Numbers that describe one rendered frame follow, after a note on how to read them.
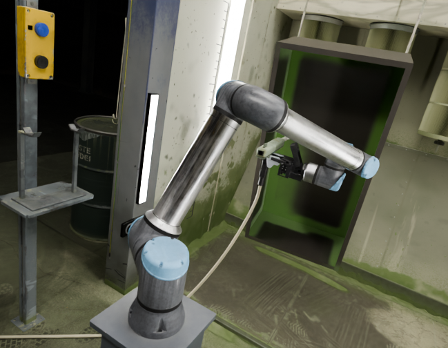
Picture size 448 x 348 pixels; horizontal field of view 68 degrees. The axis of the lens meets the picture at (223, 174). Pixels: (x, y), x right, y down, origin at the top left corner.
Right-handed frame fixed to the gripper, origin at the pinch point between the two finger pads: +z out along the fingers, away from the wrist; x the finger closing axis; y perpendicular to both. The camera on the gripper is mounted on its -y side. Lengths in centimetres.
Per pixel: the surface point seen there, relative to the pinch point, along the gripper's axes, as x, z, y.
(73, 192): -48, 72, 32
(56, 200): -58, 70, 31
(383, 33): 139, -26, -70
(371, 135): 59, -42, -11
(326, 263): 38, -43, 67
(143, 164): -9, 63, 25
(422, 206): 142, -98, 47
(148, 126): -7, 64, 4
